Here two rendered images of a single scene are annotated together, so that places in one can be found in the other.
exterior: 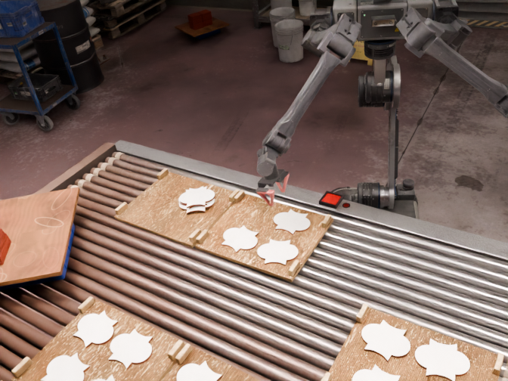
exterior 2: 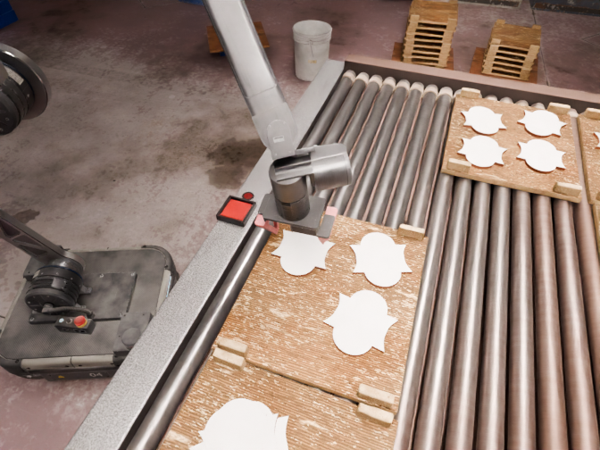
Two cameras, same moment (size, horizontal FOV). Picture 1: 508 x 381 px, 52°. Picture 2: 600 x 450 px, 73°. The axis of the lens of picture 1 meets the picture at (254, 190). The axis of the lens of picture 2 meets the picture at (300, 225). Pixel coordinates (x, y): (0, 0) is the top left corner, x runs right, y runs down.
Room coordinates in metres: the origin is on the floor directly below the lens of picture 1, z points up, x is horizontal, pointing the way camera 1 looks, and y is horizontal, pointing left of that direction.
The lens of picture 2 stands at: (1.67, 0.41, 1.65)
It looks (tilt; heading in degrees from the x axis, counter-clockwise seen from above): 48 degrees down; 254
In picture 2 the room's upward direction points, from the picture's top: straight up
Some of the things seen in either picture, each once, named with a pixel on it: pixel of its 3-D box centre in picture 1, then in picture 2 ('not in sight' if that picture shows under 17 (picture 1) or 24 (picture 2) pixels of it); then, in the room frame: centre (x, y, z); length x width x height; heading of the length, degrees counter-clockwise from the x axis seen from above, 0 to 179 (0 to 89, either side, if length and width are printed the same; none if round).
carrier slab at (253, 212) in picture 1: (264, 233); (331, 288); (1.47, -0.02, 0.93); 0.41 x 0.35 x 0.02; 55
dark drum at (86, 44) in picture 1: (64, 44); not in sight; (5.38, 1.75, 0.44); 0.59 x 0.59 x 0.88
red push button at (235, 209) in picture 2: (331, 199); (237, 211); (1.62, -0.30, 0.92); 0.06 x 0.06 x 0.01; 54
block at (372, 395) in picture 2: (202, 236); (375, 395); (1.48, 0.22, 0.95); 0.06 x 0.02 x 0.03; 145
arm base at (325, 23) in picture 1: (320, 31); not in sight; (2.08, -0.36, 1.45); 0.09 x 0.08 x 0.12; 77
